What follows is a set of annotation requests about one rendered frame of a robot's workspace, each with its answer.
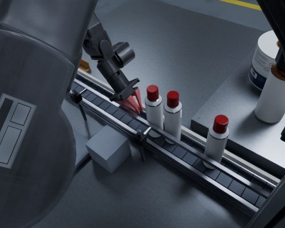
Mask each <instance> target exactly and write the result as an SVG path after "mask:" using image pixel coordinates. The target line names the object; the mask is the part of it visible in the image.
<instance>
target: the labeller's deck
mask: <svg viewBox="0 0 285 228"><path fill-rule="evenodd" d="M256 46H257V45H256ZM256 46H255V47H254V48H253V49H252V50H251V51H250V52H249V53H248V55H247V56H246V57H245V58H244V59H243V60H242V61H241V63H240V64H239V65H238V66H237V67H236V68H235V70H234V71H233V72H232V73H231V74H230V75H229V76H228V78H227V79H226V80H225V81H224V82H223V83H222V85H221V86H220V87H219V88H218V89H217V90H216V91H215V92H214V93H213V95H212V96H211V97H210V98H209V99H208V100H207V102H206V103H205V104H204V105H203V106H202V107H201V108H200V110H199V111H198V112H197V113H196V114H195V115H194V117H193V118H192V119H191V125H190V127H191V128H192V129H194V130H196V131H198V132H199V133H201V134H203V135H205V136H208V131H209V127H210V125H212V124H213V123H214V119H215V117H216V116H217V115H225V116H226V117H227V118H228V119H229V123H228V128H229V130H230V134H229V137H228V140H227V143H226V147H227V148H229V149H231V150H232V151H234V152H236V153H238V154H240V155H242V156H243V157H245V158H247V159H249V160H251V161H252V162H254V163H256V164H258V165H260V166H262V167H264V168H265V169H267V170H269V171H271V172H273V173H275V174H276V175H278V176H280V177H282V178H283V176H284V175H285V142H283V141H281V139H280V137H281V132H282V130H283V128H284V127H285V114H284V116H283V118H282V120H281V121H280V122H279V123H276V124H267V123H264V122H262V121H260V120H258V119H257V117H256V116H255V114H254V110H255V108H256V105H257V103H258V100H259V98H260V95H261V92H262V90H260V89H258V88H257V87H255V86H254V85H253V84H252V83H251V81H250V79H249V76H248V72H249V69H250V66H251V62H252V59H253V56H254V52H255V49H256Z"/></svg>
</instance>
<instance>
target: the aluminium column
mask: <svg viewBox="0 0 285 228"><path fill-rule="evenodd" d="M245 228H285V175H284V176H283V178H282V179H281V180H280V182H279V183H278V184H277V186H276V187H275V188H274V190H273V191H272V192H271V194H270V195H269V196H268V197H267V199H266V200H265V202H264V203H263V204H262V206H261V207H260V208H259V209H258V211H257V212H256V213H255V215H254V216H253V217H252V219H251V220H250V221H249V223H248V224H247V225H246V227H245Z"/></svg>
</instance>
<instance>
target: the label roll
mask: <svg viewBox="0 0 285 228"><path fill-rule="evenodd" d="M279 48H280V43H279V40H278V38H277V37H276V35H275V33H274V31H273V30H272V31H269V32H266V33H264V34H262V35H261V36H260V37H259V39H258V42H257V46H256V49H255V52H254V56H253V59H252V62H251V66H250V69H249V72H248V76H249V79H250V81H251V83H252V84H253V85H254V86H255V87H257V88H258V89H260V90H263V87H264V85H265V82H266V80H267V77H268V75H269V72H270V69H271V67H272V66H273V65H274V64H276V61H275V58H276V55H277V53H278V50H279Z"/></svg>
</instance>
